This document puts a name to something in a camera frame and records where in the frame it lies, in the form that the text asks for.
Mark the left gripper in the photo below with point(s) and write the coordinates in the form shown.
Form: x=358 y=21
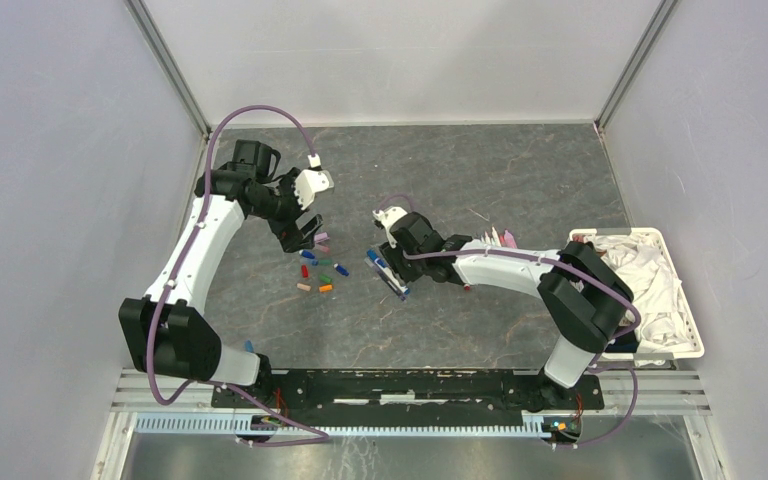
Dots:
x=291 y=237

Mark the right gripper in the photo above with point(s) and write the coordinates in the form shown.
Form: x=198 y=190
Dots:
x=391 y=255

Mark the blue capped marker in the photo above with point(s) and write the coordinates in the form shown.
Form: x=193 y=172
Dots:
x=373 y=255

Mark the dark purple pen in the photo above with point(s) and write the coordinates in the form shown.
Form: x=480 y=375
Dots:
x=390 y=284

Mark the light blue capped pen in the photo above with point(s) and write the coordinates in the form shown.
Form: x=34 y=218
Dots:
x=492 y=238

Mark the pink highlighter pen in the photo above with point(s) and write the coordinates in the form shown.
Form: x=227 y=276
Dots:
x=509 y=239

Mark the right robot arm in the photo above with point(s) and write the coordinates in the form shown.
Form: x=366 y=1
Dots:
x=585 y=298

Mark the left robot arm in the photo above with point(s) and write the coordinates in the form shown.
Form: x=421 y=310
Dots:
x=165 y=329

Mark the white cloth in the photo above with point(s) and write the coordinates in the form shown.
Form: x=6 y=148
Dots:
x=641 y=261

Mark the white plastic basket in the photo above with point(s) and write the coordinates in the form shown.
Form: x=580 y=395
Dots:
x=626 y=349

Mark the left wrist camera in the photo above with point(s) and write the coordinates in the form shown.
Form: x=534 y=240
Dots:
x=310 y=182

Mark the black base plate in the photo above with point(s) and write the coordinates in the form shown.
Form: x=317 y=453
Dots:
x=421 y=397

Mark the slotted cable duct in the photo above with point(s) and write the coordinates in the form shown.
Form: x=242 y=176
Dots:
x=248 y=425

